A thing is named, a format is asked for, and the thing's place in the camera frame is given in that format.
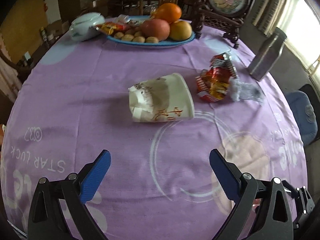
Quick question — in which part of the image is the orange fruit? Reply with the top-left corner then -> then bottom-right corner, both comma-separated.
154,3 -> 182,23

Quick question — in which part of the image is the yellow pear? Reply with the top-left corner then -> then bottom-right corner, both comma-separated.
169,20 -> 193,41

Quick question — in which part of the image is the white ceramic lidded pot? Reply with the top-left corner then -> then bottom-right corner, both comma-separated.
69,12 -> 105,42

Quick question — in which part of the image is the clear crumpled plastic bag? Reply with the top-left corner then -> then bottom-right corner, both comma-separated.
228,77 -> 264,105

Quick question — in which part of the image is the red snack packet on plate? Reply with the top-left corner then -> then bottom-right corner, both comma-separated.
93,22 -> 131,35

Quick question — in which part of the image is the blue fruit plate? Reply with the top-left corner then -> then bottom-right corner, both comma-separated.
106,15 -> 195,48

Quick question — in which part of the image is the silver metal bottle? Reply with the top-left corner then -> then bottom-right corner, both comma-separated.
247,27 -> 287,81

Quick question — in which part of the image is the purple printed tablecloth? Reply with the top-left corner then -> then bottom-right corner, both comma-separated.
1,27 -> 308,239

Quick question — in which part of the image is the round embroidered wooden screen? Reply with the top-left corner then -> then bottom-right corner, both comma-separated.
191,0 -> 255,49

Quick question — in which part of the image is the white paper cup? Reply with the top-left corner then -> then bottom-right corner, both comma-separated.
129,73 -> 195,122

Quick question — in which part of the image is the red apple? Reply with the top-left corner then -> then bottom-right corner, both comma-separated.
140,19 -> 170,41

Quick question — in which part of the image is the red snack bag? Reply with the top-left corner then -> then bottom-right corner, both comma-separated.
195,52 -> 239,103

